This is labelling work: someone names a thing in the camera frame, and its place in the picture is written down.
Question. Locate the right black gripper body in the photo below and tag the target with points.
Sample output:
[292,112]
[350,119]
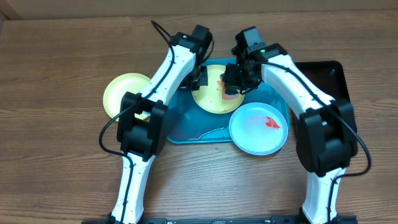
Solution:
[240,79]

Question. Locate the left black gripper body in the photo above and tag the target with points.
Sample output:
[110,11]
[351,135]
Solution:
[194,79]

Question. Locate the yellow plate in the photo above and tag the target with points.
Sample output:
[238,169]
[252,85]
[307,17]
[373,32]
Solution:
[210,97]
[128,82]

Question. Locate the pink sponge black scourer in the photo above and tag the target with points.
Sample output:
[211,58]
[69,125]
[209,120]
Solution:
[227,93]

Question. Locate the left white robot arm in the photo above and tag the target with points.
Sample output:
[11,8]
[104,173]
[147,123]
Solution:
[142,123]

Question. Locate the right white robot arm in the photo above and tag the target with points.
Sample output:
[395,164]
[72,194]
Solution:
[326,138]

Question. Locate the black plastic tray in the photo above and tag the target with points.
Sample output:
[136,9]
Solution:
[328,76]

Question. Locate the light blue plate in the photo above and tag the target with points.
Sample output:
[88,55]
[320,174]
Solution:
[258,129]

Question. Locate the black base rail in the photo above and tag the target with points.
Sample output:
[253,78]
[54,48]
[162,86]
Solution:
[280,219]

